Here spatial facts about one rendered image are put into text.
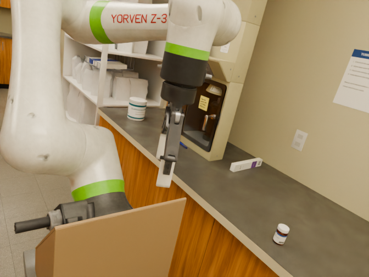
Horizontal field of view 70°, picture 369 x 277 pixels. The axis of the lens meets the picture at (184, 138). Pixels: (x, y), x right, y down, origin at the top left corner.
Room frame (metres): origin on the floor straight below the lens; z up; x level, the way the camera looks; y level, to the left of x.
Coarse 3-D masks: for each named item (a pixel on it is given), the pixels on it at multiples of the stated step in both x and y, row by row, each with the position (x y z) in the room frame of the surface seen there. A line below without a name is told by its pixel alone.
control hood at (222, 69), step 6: (210, 60) 1.41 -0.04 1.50; (216, 60) 1.38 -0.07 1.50; (222, 60) 1.38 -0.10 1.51; (210, 66) 1.45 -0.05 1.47; (216, 66) 1.40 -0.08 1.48; (222, 66) 1.38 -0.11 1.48; (228, 66) 1.41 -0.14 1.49; (216, 72) 1.44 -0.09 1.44; (222, 72) 1.39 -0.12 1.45; (228, 72) 1.42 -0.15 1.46; (222, 78) 1.43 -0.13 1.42; (228, 78) 1.42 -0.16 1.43
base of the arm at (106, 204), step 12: (120, 192) 0.55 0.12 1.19; (60, 204) 0.47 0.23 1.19; (72, 204) 0.48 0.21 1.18; (84, 204) 0.50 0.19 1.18; (96, 204) 0.50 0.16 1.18; (108, 204) 0.51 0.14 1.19; (120, 204) 0.52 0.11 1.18; (48, 216) 0.46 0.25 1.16; (60, 216) 0.46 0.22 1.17; (72, 216) 0.46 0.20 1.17; (84, 216) 0.48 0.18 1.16; (96, 216) 0.48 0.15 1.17; (24, 228) 0.41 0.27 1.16; (36, 228) 0.43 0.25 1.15; (48, 228) 0.45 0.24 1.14
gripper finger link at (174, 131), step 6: (174, 114) 0.50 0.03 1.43; (174, 120) 0.50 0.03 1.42; (180, 120) 0.50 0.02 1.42; (174, 126) 0.50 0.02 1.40; (180, 126) 0.50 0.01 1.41; (168, 132) 0.50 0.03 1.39; (174, 132) 0.49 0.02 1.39; (180, 132) 0.50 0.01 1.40; (168, 138) 0.49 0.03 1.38; (174, 138) 0.49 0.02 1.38; (168, 144) 0.48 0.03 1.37; (174, 144) 0.49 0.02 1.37; (168, 150) 0.48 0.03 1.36; (174, 150) 0.48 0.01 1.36
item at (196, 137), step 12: (204, 84) 1.56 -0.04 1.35; (216, 84) 1.49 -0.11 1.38; (204, 96) 1.54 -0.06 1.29; (216, 96) 1.47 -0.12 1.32; (192, 108) 1.60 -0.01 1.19; (216, 108) 1.45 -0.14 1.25; (192, 120) 1.58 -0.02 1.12; (216, 120) 1.44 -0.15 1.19; (192, 132) 1.57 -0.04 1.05; (204, 132) 1.49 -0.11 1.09; (204, 144) 1.47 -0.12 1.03
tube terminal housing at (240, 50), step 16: (240, 32) 1.45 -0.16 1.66; (256, 32) 1.50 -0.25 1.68; (240, 48) 1.44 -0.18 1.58; (240, 64) 1.46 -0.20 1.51; (240, 80) 1.49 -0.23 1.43; (224, 112) 1.45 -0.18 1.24; (224, 128) 1.47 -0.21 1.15; (192, 144) 1.57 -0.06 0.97; (224, 144) 1.50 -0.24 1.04; (208, 160) 1.44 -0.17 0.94
